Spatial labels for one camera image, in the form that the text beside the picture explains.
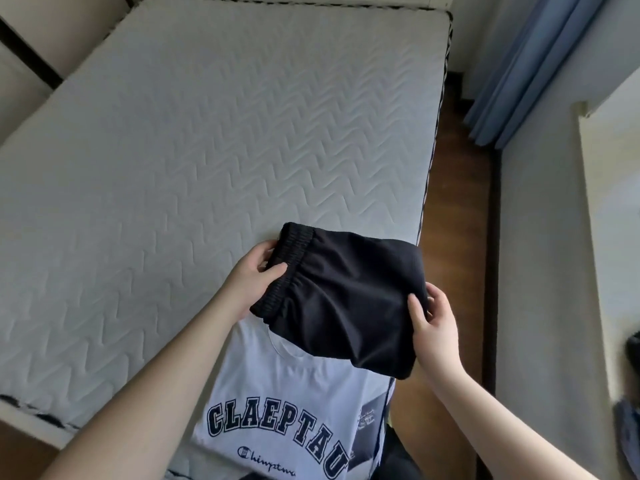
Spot black shorts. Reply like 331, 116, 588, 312
249, 222, 430, 380

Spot person's right hand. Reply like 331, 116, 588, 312
407, 283, 460, 378

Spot white quilted mattress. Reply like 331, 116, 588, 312
0, 0, 454, 480

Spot dark blue bag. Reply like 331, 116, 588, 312
614, 332, 640, 475

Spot blue curtain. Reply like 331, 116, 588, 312
464, 0, 611, 149

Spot white printed t-shirt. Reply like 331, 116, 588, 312
192, 319, 396, 480

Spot white bed frame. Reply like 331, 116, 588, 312
0, 397, 76, 450

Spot person's left forearm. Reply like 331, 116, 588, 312
39, 287, 251, 480

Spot person's right forearm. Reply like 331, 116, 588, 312
417, 362, 601, 480

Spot person's left hand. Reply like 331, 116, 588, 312
220, 239, 289, 324

